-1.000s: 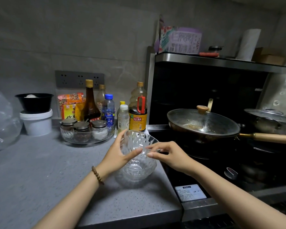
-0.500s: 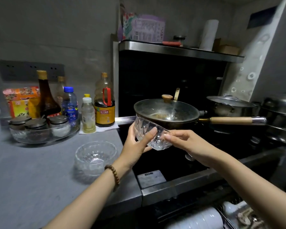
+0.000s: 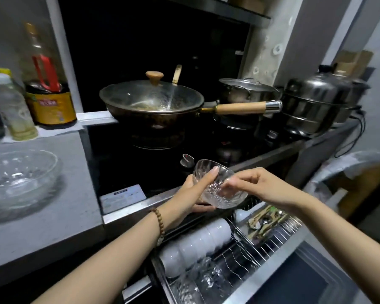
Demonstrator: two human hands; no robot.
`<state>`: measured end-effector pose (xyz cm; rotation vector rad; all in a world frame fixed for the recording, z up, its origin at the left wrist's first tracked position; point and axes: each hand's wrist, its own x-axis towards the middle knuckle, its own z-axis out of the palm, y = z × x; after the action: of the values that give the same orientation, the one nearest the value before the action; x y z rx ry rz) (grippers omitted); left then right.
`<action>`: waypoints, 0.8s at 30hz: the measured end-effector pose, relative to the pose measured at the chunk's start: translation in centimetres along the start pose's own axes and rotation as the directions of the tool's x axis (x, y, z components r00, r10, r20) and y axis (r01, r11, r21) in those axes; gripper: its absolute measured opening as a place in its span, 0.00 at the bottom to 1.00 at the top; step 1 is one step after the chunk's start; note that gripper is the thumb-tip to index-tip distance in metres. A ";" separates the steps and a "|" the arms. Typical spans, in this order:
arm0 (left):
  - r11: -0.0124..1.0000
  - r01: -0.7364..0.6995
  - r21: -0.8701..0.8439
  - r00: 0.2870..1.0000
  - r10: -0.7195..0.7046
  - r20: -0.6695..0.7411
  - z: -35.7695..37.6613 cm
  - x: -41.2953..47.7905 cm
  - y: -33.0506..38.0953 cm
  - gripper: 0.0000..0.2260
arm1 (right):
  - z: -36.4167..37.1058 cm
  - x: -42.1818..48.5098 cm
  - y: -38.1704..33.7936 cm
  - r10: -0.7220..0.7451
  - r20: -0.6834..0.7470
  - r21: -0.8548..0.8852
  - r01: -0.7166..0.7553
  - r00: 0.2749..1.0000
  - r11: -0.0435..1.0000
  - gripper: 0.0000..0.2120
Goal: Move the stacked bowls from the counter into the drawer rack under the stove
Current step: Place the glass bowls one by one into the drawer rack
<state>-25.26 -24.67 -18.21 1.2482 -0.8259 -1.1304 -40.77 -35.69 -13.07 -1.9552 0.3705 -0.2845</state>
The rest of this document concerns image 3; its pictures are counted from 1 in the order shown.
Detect person's right hand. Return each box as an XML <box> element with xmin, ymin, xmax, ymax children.
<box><xmin>220</xmin><ymin>167</ymin><xmax>297</xmax><ymax>210</ymax></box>

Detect person's left hand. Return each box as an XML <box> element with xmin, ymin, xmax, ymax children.
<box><xmin>160</xmin><ymin>166</ymin><xmax>220</xmax><ymax>231</ymax></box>

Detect small cut glass bowl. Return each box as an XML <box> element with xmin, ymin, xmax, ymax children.
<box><xmin>193</xmin><ymin>159</ymin><xmax>249</xmax><ymax>209</ymax></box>

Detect person's right forearm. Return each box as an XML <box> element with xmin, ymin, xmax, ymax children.
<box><xmin>288</xmin><ymin>187</ymin><xmax>380</xmax><ymax>304</ymax></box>

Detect person's left forearm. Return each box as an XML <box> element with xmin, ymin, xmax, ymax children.
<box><xmin>32</xmin><ymin>208</ymin><xmax>178</xmax><ymax>304</ymax></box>

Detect pile of cutlery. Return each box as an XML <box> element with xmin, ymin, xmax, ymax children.
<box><xmin>247</xmin><ymin>205</ymin><xmax>293</xmax><ymax>239</ymax></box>

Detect row of white bowls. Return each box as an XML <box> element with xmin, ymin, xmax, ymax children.
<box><xmin>158</xmin><ymin>217</ymin><xmax>232</xmax><ymax>279</ymax></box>

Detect black glass gas stove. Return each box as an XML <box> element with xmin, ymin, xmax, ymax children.
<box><xmin>88</xmin><ymin>114</ymin><xmax>304</xmax><ymax>216</ymax></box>

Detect white label sticker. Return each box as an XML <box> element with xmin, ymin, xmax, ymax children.
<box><xmin>99</xmin><ymin>184</ymin><xmax>147</xmax><ymax>215</ymax></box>

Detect steel pot with glass lid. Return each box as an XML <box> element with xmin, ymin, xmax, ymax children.
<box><xmin>218</xmin><ymin>78</ymin><xmax>283</xmax><ymax>105</ymax></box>

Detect glass wok lid wooden knob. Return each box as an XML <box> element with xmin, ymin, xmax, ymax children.
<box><xmin>99</xmin><ymin>71</ymin><xmax>205</xmax><ymax>113</ymax></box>

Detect glass bowls in rack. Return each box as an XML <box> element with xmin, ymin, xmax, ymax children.
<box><xmin>170</xmin><ymin>256</ymin><xmax>230</xmax><ymax>304</ymax></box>

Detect trash bin with plastic bag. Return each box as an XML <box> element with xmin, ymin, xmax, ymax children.
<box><xmin>303</xmin><ymin>151</ymin><xmax>380</xmax><ymax>220</ymax></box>

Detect stainless steel steamer pot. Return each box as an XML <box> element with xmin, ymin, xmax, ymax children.
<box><xmin>280</xmin><ymin>65</ymin><xmax>372</xmax><ymax>137</ymax></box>

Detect brown cardboard box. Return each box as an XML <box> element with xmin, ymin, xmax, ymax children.
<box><xmin>333</xmin><ymin>50</ymin><xmax>375</xmax><ymax>80</ymax></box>

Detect steel range hood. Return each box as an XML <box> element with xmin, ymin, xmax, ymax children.
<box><xmin>146</xmin><ymin>0</ymin><xmax>271</xmax><ymax>28</ymax></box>

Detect large clear glass bowl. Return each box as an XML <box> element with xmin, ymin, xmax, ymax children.
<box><xmin>0</xmin><ymin>149</ymin><xmax>63</xmax><ymax>210</ymax></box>

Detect clear plastic bottle white cap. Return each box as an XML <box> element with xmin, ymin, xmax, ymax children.
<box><xmin>0</xmin><ymin>73</ymin><xmax>39</xmax><ymax>141</ymax></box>

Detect bottle with yellow cap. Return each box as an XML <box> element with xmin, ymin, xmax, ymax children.
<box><xmin>0</xmin><ymin>68</ymin><xmax>23</xmax><ymax>92</ymax></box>

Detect wooden bead bracelet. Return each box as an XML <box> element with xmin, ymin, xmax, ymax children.
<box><xmin>150</xmin><ymin>208</ymin><xmax>166</xmax><ymax>247</ymax></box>

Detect steel wire dish drawer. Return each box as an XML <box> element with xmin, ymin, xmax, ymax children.
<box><xmin>150</xmin><ymin>199</ymin><xmax>308</xmax><ymax>304</ymax></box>

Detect dark wok with wooden handle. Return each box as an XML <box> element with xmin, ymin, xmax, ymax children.
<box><xmin>99</xmin><ymin>80</ymin><xmax>283</xmax><ymax>149</ymax></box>

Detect black power cable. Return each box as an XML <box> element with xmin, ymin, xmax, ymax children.
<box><xmin>334</xmin><ymin>106</ymin><xmax>367</xmax><ymax>159</ymax></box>

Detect large oil bottle red handle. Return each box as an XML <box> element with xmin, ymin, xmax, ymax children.
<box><xmin>22</xmin><ymin>22</ymin><xmax>78</xmax><ymax>127</ymax></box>

